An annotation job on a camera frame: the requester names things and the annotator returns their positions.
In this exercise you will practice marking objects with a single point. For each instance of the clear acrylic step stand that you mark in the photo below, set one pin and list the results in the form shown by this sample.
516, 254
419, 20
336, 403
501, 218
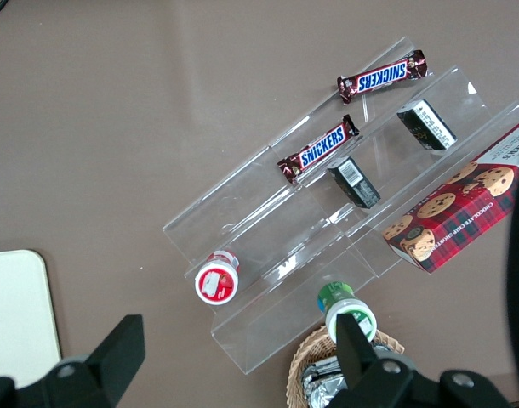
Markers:
264, 238
395, 170

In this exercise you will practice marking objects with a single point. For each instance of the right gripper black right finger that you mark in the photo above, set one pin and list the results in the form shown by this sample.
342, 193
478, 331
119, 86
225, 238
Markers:
383, 382

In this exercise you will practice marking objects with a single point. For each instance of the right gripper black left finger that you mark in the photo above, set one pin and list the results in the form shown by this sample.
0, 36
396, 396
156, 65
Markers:
93, 378

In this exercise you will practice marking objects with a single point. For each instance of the small black box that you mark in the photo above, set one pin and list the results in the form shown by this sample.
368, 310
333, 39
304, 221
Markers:
353, 183
427, 125

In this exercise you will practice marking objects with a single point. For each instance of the brown Snickers bar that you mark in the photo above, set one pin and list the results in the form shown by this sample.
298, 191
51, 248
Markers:
321, 146
383, 76

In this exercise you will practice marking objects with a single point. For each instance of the red lidded yogurt cup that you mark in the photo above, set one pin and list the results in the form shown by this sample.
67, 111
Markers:
217, 282

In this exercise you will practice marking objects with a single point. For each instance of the green lidded yogurt cup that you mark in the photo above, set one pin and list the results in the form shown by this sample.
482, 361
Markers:
342, 302

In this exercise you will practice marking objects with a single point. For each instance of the beige plastic serving tray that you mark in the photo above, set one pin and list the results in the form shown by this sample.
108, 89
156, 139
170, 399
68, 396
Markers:
17, 319

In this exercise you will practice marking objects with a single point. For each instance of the silver foil wrapped packet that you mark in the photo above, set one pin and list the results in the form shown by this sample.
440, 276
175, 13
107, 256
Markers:
319, 389

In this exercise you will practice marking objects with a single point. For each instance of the red tartan cookie box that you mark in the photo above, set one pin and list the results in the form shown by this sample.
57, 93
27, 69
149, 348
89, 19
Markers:
459, 212

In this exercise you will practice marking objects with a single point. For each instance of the oval tan wicker basket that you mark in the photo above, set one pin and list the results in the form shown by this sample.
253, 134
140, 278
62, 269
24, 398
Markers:
300, 365

